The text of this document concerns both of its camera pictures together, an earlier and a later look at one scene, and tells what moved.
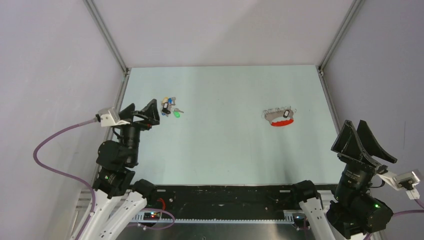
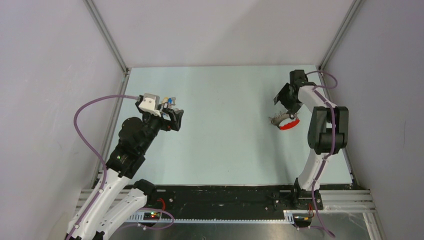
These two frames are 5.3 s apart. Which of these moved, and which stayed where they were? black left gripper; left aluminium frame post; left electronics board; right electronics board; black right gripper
Moved: black right gripper; black left gripper
Stayed: right electronics board; left electronics board; left aluminium frame post
